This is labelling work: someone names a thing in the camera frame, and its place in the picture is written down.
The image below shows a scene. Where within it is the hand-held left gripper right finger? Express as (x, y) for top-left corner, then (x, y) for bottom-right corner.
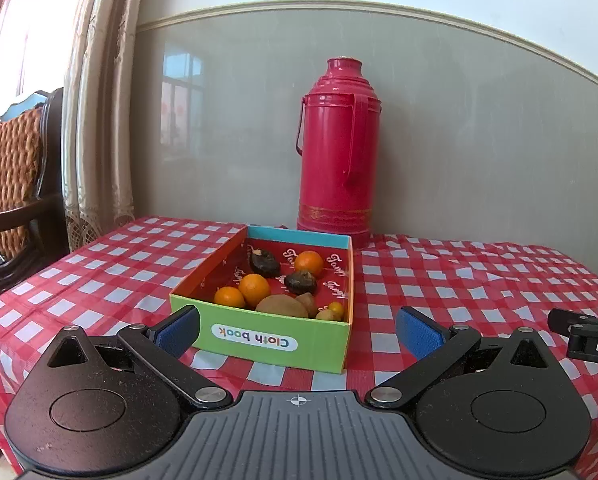
(366, 306), (552, 409)

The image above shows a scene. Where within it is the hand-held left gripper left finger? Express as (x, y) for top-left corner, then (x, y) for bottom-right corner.
(46, 304), (232, 409)

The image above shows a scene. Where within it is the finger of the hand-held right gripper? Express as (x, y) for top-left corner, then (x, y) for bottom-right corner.
(548, 308), (598, 333)

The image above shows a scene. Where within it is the colourful cardboard box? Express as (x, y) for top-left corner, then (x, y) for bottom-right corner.
(169, 224), (354, 375)

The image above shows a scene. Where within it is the pale brown kiwi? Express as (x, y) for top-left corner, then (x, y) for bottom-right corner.
(255, 295), (310, 319)

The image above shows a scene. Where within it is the dark brown round fruit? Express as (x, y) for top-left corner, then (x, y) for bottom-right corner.
(284, 270), (318, 296)
(250, 250), (281, 277)

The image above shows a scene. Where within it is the orange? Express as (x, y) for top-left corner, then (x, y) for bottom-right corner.
(238, 274), (272, 308)
(214, 286), (247, 307)
(295, 251), (326, 278)

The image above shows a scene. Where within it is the red checked tablecloth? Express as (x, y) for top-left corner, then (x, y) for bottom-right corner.
(0, 216), (598, 480)

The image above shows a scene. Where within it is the red thermos flask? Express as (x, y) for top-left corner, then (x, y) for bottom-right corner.
(295, 56), (374, 250)

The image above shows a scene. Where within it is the dark wooden chair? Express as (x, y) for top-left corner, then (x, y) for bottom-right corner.
(0, 87), (72, 311)

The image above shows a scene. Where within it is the woven brown chair mat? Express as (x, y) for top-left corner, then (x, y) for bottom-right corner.
(0, 107), (44, 261)

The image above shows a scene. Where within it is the beige lace curtain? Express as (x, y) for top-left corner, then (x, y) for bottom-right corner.
(0, 0), (150, 251)

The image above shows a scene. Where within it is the light blue cloth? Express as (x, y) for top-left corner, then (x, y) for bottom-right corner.
(4, 91), (50, 113)

